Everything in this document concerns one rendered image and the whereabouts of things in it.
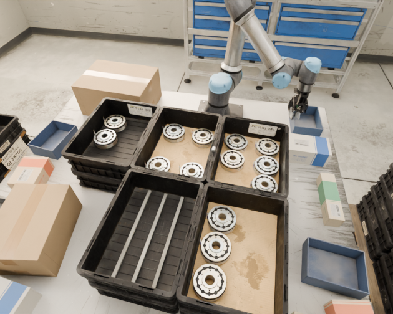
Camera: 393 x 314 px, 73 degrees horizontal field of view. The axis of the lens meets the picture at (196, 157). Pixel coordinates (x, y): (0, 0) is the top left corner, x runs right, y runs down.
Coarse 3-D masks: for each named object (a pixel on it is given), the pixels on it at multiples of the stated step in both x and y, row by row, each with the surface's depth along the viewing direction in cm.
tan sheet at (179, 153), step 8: (184, 128) 131; (192, 128) 131; (160, 144) 124; (168, 144) 124; (176, 144) 124; (184, 144) 124; (192, 144) 124; (160, 152) 120; (168, 152) 120; (176, 152) 120; (184, 152) 120; (192, 152) 120; (200, 152) 120; (208, 152) 120; (168, 160) 117; (176, 160) 117; (184, 160) 117; (192, 160) 117; (200, 160) 117; (176, 168) 114
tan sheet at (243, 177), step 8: (224, 144) 124; (248, 144) 124; (248, 152) 120; (248, 160) 117; (248, 168) 114; (216, 176) 111; (224, 176) 111; (232, 176) 111; (240, 176) 111; (248, 176) 111; (240, 184) 108; (248, 184) 108
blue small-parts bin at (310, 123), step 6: (312, 108) 154; (318, 108) 151; (300, 114) 158; (306, 114) 158; (312, 114) 157; (318, 114) 149; (294, 120) 154; (300, 120) 154; (306, 120) 154; (312, 120) 154; (318, 120) 148; (294, 126) 141; (300, 126) 141; (306, 126) 151; (312, 126) 151; (318, 126) 147; (294, 132) 144; (300, 132) 144; (306, 132) 143; (312, 132) 142; (318, 132) 142
